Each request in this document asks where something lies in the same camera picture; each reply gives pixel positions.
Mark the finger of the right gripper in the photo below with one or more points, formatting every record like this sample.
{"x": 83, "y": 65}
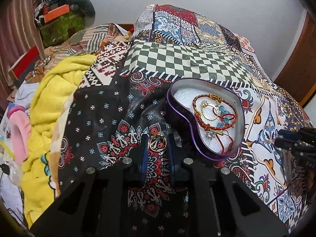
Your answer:
{"x": 290, "y": 135}
{"x": 289, "y": 144}

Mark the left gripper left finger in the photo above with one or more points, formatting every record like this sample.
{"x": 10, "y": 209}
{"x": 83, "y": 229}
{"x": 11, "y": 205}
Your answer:
{"x": 96, "y": 204}

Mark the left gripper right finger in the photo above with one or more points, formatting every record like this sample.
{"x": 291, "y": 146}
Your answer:
{"x": 220, "y": 204}

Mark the purple heart-shaped tin box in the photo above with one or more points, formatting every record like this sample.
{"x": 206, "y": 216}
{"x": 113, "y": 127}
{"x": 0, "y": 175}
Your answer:
{"x": 207, "y": 116}

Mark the gold hoop earring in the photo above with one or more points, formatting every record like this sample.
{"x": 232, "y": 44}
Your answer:
{"x": 158, "y": 143}

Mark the brown wooden door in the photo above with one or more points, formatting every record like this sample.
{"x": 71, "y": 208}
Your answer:
{"x": 298, "y": 75}

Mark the pink plush slipper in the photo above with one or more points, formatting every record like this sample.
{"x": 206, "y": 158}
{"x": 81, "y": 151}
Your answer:
{"x": 20, "y": 132}

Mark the colourful patchwork bedspread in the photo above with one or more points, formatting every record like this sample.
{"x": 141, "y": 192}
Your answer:
{"x": 174, "y": 132}

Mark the yellow fleece blanket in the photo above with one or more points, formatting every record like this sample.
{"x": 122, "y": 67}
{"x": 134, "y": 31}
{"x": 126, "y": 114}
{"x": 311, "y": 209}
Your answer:
{"x": 46, "y": 107}

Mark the red and grey box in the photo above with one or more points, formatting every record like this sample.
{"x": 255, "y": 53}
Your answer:
{"x": 24, "y": 65}

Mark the striped patterned blanket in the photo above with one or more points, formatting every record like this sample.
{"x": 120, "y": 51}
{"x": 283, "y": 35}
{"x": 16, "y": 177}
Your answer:
{"x": 90, "y": 40}

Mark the green patterned storage bag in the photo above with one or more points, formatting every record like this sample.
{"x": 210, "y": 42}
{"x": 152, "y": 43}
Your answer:
{"x": 61, "y": 29}

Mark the striped red brown curtain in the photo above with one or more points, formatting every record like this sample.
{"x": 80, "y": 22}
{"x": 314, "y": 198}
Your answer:
{"x": 18, "y": 35}

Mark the orange shoe box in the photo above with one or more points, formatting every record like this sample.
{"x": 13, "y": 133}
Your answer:
{"x": 55, "y": 13}

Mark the dark grey neck pillow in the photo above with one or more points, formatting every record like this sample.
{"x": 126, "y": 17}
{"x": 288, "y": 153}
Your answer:
{"x": 84, "y": 6}

